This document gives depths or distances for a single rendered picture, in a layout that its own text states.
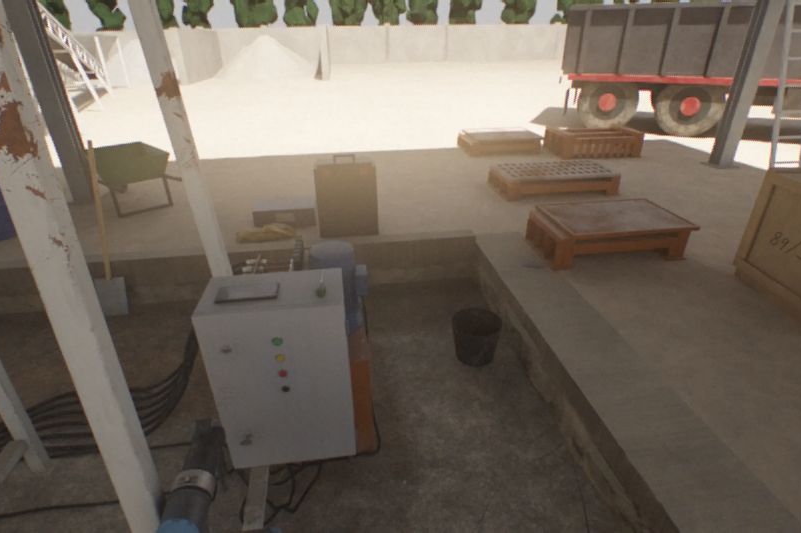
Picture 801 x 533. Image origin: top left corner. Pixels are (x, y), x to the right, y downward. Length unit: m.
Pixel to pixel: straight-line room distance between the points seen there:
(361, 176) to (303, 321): 2.54
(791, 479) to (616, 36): 7.63
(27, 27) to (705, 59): 8.99
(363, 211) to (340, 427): 2.53
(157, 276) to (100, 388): 3.01
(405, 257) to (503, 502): 2.13
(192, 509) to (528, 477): 1.69
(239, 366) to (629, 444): 1.64
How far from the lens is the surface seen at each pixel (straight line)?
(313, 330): 1.26
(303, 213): 4.17
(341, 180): 3.68
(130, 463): 1.12
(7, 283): 4.55
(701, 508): 2.14
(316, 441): 1.56
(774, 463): 2.47
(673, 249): 3.97
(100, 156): 5.96
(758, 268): 3.78
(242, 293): 1.32
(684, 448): 2.34
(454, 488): 2.33
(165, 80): 1.73
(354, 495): 2.32
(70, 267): 0.95
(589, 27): 9.02
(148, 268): 4.00
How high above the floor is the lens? 1.89
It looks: 27 degrees down
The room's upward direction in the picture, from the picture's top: 1 degrees counter-clockwise
